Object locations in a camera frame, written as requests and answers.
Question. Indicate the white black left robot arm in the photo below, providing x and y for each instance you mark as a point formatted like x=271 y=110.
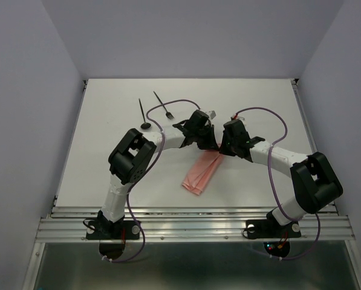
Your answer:
x=131 y=159

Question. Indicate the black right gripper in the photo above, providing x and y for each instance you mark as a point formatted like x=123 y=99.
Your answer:
x=223 y=149

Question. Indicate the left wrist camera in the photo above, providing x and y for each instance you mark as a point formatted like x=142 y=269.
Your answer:
x=211 y=114

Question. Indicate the black fork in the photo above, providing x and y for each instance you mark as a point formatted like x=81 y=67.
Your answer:
x=167 y=113

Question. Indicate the black spoon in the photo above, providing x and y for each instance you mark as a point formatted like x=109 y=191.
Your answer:
x=145 y=125

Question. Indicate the pink satin napkin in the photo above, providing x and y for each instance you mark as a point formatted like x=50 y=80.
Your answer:
x=199 y=175

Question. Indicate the aluminium frame rail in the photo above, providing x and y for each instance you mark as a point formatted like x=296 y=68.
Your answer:
x=189 y=224

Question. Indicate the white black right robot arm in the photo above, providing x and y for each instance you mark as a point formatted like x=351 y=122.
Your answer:
x=315 y=183

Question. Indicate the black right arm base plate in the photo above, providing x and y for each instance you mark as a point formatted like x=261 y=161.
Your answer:
x=267 y=229

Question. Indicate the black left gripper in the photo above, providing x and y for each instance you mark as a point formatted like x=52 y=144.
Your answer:
x=211 y=144

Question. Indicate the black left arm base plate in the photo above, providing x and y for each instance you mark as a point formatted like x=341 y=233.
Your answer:
x=126 y=230

